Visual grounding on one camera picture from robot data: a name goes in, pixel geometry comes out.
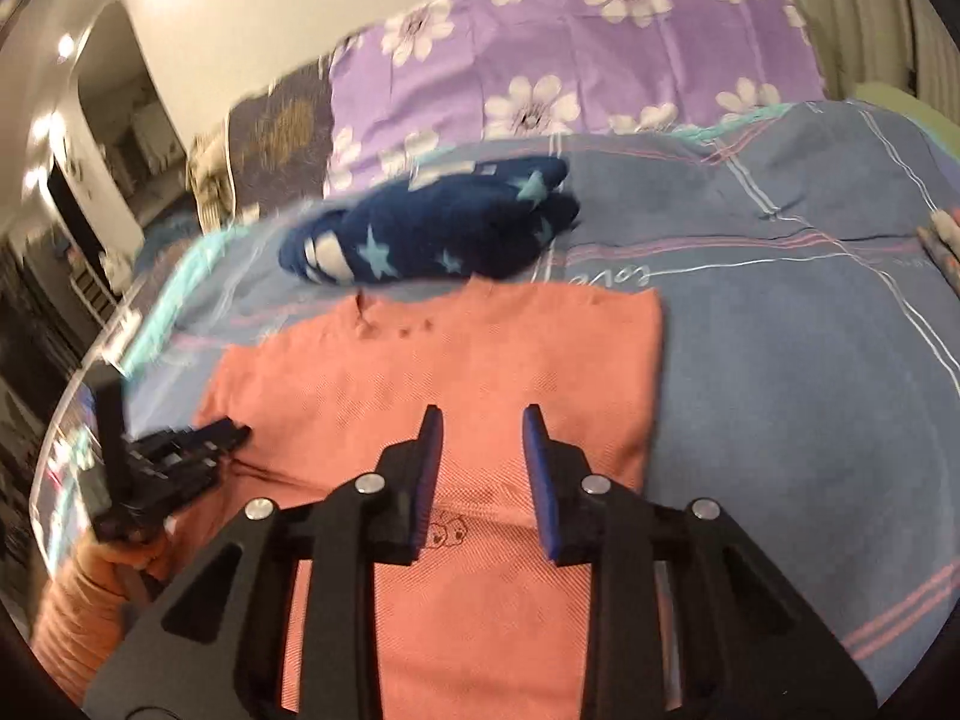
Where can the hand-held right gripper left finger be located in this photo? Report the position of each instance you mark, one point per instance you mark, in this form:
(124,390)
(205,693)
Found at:
(429,457)

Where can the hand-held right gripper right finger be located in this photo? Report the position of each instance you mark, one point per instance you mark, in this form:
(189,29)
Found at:
(536,465)

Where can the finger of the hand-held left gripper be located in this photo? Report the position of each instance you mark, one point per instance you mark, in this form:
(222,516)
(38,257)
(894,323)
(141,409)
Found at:
(202,440)
(187,480)

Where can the orange knit shirt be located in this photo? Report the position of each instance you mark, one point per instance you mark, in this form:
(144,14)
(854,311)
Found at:
(450,360)

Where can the person's left forearm orange sleeve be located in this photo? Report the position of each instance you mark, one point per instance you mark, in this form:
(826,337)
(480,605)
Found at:
(75,615)

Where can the stack of folded clothes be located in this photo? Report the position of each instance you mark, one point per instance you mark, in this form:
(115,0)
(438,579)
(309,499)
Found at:
(946,247)

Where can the white shelf rack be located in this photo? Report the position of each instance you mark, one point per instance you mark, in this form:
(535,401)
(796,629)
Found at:
(94,292)

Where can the teal patterned cloth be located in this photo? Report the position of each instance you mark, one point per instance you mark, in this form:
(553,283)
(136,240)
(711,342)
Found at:
(176,277)

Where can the navy star print garment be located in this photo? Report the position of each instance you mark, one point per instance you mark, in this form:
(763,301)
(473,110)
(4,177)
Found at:
(435,225)

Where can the black television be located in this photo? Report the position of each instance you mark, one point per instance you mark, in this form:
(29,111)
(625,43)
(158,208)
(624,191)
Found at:
(71,217)

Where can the blue plaid blanket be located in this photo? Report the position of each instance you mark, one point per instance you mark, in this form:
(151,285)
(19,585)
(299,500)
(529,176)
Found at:
(750,352)

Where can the beige crumpled cloth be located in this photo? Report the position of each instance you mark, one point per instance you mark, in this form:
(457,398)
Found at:
(206,180)

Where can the dark pillow with gold print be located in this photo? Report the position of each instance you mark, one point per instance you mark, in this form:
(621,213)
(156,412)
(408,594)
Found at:
(277,135)

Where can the arched doorway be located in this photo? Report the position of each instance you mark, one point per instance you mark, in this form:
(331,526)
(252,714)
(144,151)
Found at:
(127,105)

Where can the purple floral pillow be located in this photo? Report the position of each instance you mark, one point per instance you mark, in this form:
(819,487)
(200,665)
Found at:
(600,52)

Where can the green cloth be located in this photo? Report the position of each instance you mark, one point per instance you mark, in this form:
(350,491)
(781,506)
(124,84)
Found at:
(915,112)

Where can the white pleated curtain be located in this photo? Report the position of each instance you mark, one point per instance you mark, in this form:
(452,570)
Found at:
(870,15)

